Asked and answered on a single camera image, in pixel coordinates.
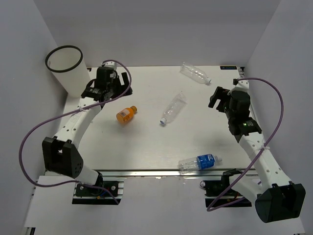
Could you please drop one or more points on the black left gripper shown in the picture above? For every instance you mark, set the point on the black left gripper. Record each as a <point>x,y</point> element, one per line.
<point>116,80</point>

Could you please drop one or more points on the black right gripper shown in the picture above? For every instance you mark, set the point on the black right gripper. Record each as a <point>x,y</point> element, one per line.
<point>219,94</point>

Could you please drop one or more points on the orange plastic bottle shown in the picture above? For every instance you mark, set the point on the orange plastic bottle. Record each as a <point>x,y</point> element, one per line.
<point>126,114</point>

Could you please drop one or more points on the clear bottle with blue-white cap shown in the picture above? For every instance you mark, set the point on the clear bottle with blue-white cap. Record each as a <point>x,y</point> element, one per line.
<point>173,109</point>

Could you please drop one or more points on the blue label Pocari Sweat bottle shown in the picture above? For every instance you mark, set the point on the blue label Pocari Sweat bottle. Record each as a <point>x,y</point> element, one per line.
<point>199,163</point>

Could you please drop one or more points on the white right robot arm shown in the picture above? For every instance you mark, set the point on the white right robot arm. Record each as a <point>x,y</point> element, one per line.
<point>276,198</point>

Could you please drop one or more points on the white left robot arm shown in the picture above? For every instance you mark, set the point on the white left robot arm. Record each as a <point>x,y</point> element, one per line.
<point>60,152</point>

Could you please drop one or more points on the white bin with black rim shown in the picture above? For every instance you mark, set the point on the white bin with black rim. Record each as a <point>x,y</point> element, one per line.
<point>67,64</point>

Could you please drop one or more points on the blue sticker on table corner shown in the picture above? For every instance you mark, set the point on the blue sticker on table corner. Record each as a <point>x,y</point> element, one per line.
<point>228,67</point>

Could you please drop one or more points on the clear bottle at table back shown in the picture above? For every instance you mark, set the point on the clear bottle at table back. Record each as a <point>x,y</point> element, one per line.
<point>194,73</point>

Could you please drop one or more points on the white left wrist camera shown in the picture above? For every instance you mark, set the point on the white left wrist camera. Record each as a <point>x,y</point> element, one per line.
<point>109,64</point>

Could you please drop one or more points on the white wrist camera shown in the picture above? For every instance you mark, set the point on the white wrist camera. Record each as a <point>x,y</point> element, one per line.
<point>240,85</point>
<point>109,64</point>

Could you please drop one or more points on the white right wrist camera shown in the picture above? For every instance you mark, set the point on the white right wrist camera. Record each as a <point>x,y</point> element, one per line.
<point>240,85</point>

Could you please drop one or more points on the aluminium table front rail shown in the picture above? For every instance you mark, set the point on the aluminium table front rail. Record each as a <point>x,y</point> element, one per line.
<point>160,173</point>

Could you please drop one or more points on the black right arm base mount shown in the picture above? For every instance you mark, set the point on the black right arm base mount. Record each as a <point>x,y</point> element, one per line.
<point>213,188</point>

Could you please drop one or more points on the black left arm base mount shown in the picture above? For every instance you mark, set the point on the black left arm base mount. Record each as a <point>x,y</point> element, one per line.
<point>90,196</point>

